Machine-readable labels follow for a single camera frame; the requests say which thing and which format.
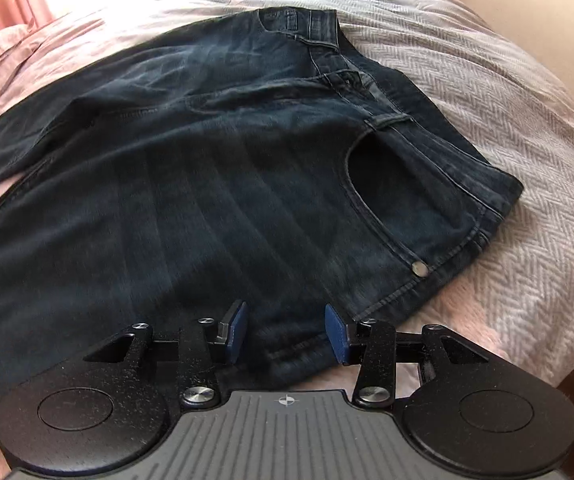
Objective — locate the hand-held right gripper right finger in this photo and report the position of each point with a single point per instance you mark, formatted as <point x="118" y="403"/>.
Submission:
<point x="336" y="335"/>

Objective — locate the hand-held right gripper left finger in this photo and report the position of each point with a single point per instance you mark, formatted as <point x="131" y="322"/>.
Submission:
<point x="236" y="332"/>

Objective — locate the dark blue jeans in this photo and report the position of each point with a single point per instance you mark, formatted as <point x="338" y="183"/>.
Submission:
<point x="217" y="185"/>

